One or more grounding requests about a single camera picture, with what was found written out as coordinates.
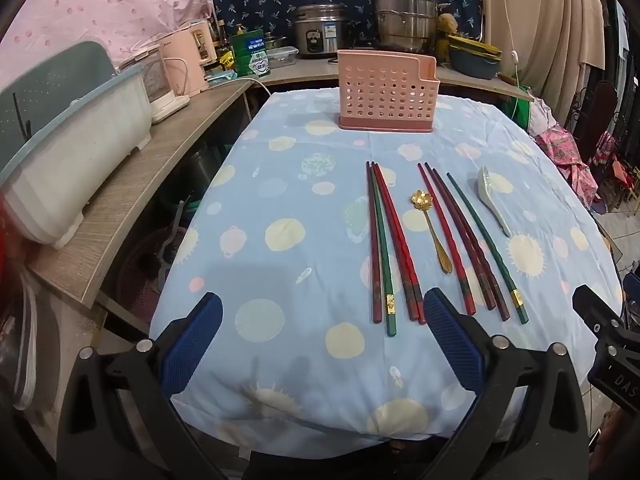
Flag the gold flower spoon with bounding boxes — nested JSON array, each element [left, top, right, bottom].
[[411, 190, 453, 275]]

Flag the hanging clothes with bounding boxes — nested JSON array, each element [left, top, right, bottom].
[[580, 0, 640, 111]]

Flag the pink dotted cloth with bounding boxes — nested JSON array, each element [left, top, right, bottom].
[[0, 0, 223, 91]]

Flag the pink floral cloth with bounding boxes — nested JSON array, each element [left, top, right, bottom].
[[532, 122, 598, 206]]

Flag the clear food container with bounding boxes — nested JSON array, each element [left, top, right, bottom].
[[267, 46, 298, 68]]

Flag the white ceramic spoon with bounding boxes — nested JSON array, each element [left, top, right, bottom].
[[476, 166, 512, 238]]

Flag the pink perforated utensil basket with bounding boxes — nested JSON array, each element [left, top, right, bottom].
[[336, 49, 441, 135]]

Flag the green plastic basin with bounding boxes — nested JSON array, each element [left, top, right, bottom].
[[510, 94, 532, 123]]

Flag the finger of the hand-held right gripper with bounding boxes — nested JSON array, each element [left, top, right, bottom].
[[572, 285, 626, 341]]

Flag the steel rice cooker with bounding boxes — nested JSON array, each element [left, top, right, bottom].
[[292, 4, 348, 60]]

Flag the white cable with switch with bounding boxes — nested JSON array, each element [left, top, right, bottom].
[[492, 0, 523, 91]]

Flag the white dish rack blue lid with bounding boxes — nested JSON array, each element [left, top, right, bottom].
[[0, 41, 153, 251]]

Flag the wooden stool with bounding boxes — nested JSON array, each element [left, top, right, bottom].
[[607, 160, 640, 206]]

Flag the dark red chopstick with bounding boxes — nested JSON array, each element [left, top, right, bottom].
[[366, 161, 381, 324], [432, 169, 511, 322], [425, 162, 497, 311]]

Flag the green tin can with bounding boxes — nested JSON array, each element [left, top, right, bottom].
[[230, 30, 272, 78]]

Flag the white glass kettle appliance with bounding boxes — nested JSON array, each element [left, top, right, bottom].
[[120, 45, 191, 125]]

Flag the beige curtain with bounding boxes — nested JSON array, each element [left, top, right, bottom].
[[477, 0, 606, 126]]

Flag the green chopstick gold band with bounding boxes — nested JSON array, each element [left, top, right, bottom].
[[371, 162, 398, 337], [446, 172, 529, 325]]

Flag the wooden counter shelf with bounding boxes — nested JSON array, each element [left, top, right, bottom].
[[27, 57, 536, 308]]

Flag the yellow brown lump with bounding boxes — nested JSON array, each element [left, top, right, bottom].
[[437, 12, 458, 58]]

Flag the pink electric kettle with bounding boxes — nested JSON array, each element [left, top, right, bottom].
[[159, 21, 217, 97]]

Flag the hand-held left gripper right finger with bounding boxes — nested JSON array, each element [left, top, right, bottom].
[[422, 287, 591, 480]]

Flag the light blue printed tablecloth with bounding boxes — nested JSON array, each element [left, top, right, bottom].
[[149, 87, 623, 461]]

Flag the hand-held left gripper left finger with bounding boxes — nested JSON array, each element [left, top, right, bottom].
[[57, 291, 226, 480]]

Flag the steel steamer pot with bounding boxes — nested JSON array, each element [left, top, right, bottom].
[[372, 0, 438, 53]]

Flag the white power cord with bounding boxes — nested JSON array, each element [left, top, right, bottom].
[[235, 76, 273, 98]]

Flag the dark chair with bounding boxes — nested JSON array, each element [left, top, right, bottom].
[[570, 80, 621, 161]]

